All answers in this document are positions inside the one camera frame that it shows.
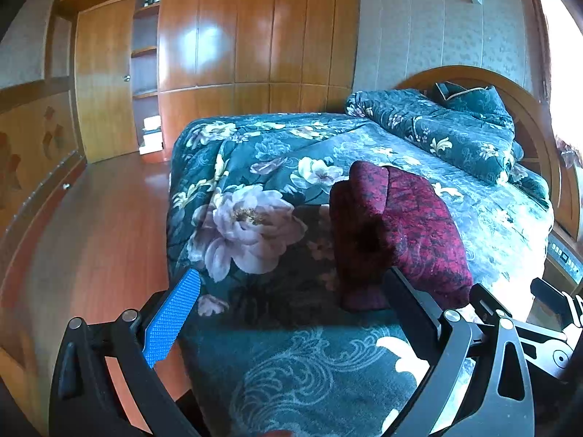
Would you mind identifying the dark red knitted garment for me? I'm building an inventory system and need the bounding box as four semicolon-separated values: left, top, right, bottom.
329;161;473;311

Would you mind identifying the bedside control panel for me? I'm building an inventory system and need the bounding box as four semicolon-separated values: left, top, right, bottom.
545;232;582;286

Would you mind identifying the teal floral bed blanket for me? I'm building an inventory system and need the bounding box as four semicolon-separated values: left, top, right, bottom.
167;114;554;436

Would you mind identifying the wooden curved headboard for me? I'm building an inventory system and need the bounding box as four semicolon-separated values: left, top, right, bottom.
396;65;582;243

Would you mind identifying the folded teal floral quilt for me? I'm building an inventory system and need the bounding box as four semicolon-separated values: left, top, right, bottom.
345;89;551;209

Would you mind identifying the dark teal pillow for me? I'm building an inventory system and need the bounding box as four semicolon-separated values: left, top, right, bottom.
428;81;514;128

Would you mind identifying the open wooden shelf unit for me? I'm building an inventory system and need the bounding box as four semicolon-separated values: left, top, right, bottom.
129;0;164;156

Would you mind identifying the wooden door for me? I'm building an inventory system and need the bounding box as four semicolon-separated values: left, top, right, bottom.
74;0;137;163

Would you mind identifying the wooden wardrobe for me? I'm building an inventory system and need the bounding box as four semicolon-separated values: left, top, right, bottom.
158;0;360;150

